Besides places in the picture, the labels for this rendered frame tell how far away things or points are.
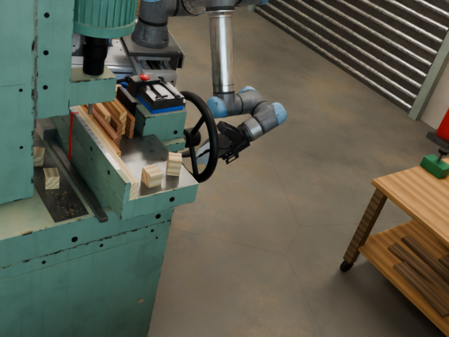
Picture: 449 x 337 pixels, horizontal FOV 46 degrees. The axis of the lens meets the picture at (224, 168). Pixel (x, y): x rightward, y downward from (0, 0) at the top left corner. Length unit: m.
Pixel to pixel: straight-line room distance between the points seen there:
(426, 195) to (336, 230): 0.64
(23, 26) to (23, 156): 0.31
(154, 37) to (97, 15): 0.96
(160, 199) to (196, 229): 1.27
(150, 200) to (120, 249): 0.24
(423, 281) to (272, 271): 0.65
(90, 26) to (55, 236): 0.50
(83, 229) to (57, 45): 0.45
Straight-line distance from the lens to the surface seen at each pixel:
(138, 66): 2.16
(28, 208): 1.37
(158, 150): 1.43
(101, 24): 1.24
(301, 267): 2.55
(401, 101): 4.37
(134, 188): 1.23
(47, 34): 1.22
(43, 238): 1.33
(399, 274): 2.47
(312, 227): 2.79
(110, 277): 1.55
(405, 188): 2.36
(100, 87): 1.37
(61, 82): 1.28
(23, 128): 1.26
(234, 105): 1.83
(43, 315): 1.54
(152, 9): 2.15
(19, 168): 1.32
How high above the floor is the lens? 1.70
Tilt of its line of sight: 35 degrees down
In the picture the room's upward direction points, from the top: 15 degrees clockwise
